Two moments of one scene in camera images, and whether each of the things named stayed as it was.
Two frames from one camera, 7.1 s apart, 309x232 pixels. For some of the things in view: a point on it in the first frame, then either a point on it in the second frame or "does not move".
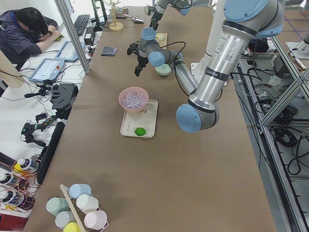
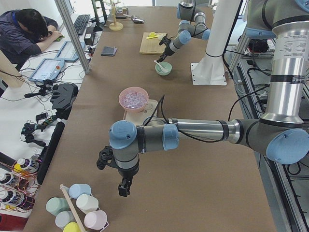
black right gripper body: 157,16 -> 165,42
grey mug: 63,217 does not move
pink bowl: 133,99 does not move
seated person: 24,32 does not move
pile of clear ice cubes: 133,99 does not move
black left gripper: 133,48 -> 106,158
